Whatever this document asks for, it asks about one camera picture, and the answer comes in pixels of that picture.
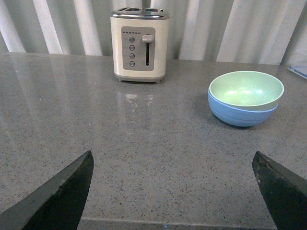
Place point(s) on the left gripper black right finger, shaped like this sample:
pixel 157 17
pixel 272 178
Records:
pixel 284 193

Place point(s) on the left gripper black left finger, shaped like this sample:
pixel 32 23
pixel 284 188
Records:
pixel 58 204

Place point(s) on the blue bowl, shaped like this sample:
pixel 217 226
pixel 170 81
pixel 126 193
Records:
pixel 235 116

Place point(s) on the green bowl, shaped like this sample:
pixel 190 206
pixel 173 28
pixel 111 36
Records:
pixel 247 90

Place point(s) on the clear plastic container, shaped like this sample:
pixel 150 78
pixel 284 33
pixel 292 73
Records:
pixel 299 69

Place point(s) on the cream toaster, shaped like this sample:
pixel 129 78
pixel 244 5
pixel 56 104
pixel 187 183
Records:
pixel 139 43

